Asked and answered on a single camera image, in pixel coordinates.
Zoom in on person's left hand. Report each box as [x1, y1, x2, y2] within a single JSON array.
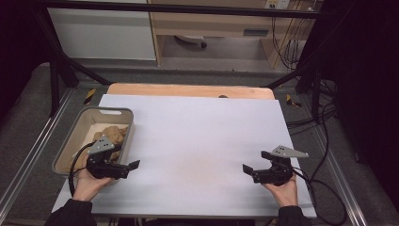
[[72, 169, 114, 202]]

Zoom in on black floor cables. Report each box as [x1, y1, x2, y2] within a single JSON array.
[[286, 79, 339, 185]]

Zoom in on beige plastic basket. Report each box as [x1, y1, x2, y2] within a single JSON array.
[[52, 105, 136, 186]]

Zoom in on black metal stand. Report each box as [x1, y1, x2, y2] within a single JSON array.
[[265, 56, 325, 124], [31, 8, 113, 118]]

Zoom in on office chair base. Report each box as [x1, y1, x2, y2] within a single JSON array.
[[174, 34, 208, 49]]

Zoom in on hanging black cables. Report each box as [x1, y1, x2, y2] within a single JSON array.
[[270, 16, 308, 71]]

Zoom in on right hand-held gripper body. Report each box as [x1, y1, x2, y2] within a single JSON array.
[[251, 145, 310, 186]]

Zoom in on dark curtain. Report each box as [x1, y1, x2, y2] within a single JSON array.
[[309, 0, 399, 203], [0, 0, 53, 119]]

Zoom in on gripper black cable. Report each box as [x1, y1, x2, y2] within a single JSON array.
[[68, 141, 96, 198], [290, 168, 348, 226]]

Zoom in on yellow black tape marker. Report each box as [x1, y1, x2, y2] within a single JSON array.
[[83, 88, 97, 106], [284, 93, 303, 109]]

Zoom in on white table board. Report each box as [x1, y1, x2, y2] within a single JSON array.
[[51, 93, 318, 219]]

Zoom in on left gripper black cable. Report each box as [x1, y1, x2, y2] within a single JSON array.
[[68, 141, 96, 198]]

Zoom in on aluminium rail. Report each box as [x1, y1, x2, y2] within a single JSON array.
[[0, 89, 75, 218], [313, 125, 369, 226]]

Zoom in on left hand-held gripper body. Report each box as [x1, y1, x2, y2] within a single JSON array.
[[86, 135, 131, 181]]

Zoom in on light wooden desk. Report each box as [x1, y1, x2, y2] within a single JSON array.
[[147, 0, 316, 69]]

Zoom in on white cabinet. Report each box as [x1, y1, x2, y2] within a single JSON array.
[[46, 7, 157, 61]]

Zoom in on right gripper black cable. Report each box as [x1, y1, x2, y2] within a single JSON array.
[[290, 168, 348, 226]]

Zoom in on black metal frame bar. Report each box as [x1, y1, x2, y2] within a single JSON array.
[[31, 0, 333, 19]]

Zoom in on person's right hand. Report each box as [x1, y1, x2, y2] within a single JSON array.
[[263, 174, 299, 208]]

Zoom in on white wall socket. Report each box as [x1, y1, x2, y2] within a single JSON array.
[[264, 0, 292, 10]]

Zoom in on tan cloth garment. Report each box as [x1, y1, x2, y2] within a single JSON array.
[[74, 124, 130, 172]]

